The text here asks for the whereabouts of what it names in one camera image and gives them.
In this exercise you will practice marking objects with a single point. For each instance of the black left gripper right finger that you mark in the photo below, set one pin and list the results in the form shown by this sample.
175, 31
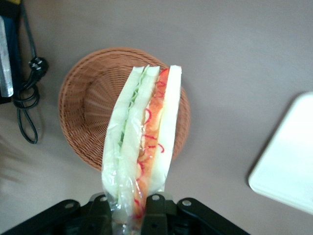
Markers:
156, 215

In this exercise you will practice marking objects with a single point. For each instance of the dark equipment with metal edge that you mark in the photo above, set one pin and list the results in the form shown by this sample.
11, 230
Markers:
6, 54

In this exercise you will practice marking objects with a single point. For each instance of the triangle sandwich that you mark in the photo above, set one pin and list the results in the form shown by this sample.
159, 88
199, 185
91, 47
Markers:
146, 127

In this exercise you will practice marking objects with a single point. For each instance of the beige plastic tray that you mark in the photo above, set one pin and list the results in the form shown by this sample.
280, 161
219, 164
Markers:
286, 156

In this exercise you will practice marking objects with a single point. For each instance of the round brown wicker basket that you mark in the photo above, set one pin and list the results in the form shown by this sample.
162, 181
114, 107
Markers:
85, 105

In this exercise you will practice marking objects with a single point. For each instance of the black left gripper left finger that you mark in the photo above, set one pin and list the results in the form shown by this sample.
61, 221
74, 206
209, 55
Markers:
99, 215

